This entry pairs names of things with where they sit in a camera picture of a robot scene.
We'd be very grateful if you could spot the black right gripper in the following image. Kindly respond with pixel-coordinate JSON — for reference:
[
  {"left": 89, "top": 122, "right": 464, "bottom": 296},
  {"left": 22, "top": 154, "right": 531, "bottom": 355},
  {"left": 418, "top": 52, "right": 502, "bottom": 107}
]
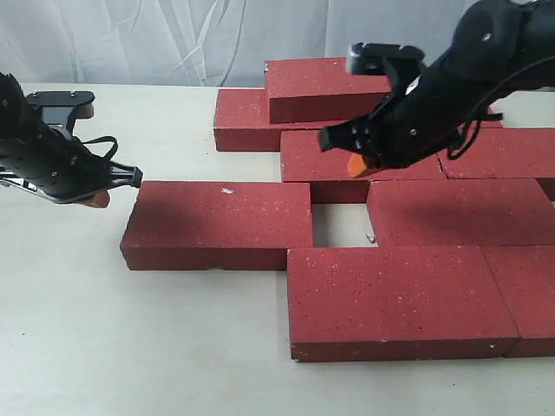
[{"left": 317, "top": 77, "right": 481, "bottom": 178}]

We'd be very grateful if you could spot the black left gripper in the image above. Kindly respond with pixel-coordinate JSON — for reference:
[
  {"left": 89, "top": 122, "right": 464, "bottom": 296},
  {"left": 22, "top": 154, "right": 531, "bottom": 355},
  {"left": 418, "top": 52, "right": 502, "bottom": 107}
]
[{"left": 1, "top": 125, "right": 143, "bottom": 208}]

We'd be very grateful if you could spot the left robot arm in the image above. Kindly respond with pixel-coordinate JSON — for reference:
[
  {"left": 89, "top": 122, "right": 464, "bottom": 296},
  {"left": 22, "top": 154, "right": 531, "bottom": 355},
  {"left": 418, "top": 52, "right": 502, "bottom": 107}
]
[{"left": 1, "top": 74, "right": 143, "bottom": 205}]

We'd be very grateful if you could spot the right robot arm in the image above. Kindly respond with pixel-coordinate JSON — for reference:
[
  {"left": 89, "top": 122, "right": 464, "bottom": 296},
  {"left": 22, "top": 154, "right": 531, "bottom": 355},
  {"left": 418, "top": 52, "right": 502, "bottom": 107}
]
[{"left": 317, "top": 1, "right": 554, "bottom": 178}]

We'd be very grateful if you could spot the middle row red brick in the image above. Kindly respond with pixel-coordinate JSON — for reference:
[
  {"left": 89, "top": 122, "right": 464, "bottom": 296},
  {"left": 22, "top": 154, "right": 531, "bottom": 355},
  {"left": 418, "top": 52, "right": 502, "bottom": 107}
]
[{"left": 367, "top": 179, "right": 554, "bottom": 247}]

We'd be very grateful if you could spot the white backdrop cloth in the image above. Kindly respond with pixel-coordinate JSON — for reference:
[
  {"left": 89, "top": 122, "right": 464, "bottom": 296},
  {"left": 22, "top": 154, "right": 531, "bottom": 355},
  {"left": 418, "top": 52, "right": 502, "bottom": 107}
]
[{"left": 1, "top": 0, "right": 468, "bottom": 87}]

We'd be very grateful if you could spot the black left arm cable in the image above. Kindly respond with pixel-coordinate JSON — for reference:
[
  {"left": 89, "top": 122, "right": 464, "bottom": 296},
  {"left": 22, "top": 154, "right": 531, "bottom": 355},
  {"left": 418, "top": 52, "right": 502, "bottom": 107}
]
[{"left": 75, "top": 135, "right": 119, "bottom": 164}]

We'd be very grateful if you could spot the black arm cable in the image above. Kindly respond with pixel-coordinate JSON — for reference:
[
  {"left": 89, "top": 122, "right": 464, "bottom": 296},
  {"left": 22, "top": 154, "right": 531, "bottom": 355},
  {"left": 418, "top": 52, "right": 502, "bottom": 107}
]
[
  {"left": 446, "top": 55, "right": 555, "bottom": 159},
  {"left": 75, "top": 135, "right": 119, "bottom": 164}
]

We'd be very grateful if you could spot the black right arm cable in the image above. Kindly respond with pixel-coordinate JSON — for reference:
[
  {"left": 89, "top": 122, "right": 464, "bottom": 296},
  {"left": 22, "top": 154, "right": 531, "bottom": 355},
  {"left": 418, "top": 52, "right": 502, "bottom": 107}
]
[{"left": 446, "top": 55, "right": 555, "bottom": 159}]

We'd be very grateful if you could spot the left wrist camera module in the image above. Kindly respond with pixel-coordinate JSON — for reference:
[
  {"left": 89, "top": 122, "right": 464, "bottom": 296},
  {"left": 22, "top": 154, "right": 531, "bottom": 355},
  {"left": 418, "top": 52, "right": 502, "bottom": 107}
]
[{"left": 26, "top": 90, "right": 95, "bottom": 134}]

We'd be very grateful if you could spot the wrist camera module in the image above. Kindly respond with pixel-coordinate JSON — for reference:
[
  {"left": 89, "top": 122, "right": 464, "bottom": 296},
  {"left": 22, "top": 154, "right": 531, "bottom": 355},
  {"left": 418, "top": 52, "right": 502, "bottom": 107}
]
[
  {"left": 26, "top": 90, "right": 95, "bottom": 134},
  {"left": 346, "top": 42, "right": 426, "bottom": 94}
]

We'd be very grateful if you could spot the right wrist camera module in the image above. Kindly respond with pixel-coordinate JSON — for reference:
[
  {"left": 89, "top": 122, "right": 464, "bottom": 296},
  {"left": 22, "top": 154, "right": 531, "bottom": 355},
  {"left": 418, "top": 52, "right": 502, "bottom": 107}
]
[{"left": 346, "top": 42, "right": 426, "bottom": 94}]

